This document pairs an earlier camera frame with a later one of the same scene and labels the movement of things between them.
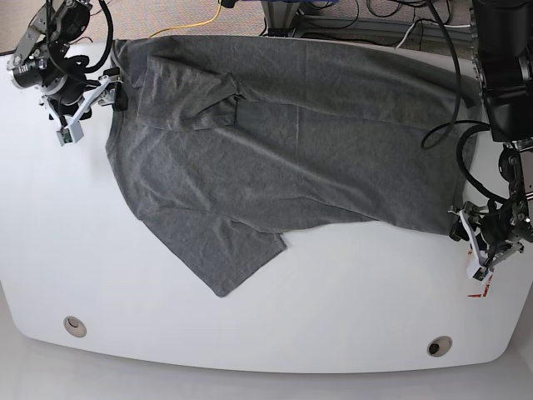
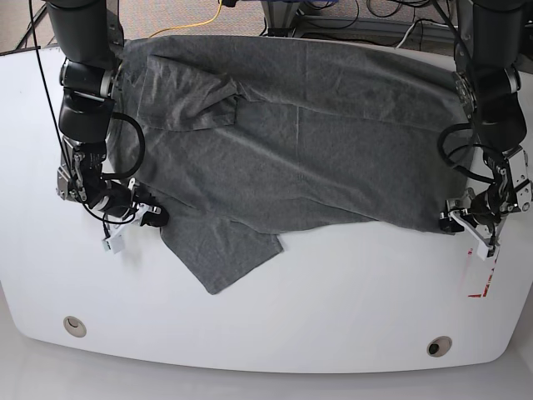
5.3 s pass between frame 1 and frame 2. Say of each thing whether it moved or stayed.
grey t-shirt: stayed
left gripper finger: moved
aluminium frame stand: stayed
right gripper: moved
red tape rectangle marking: stayed
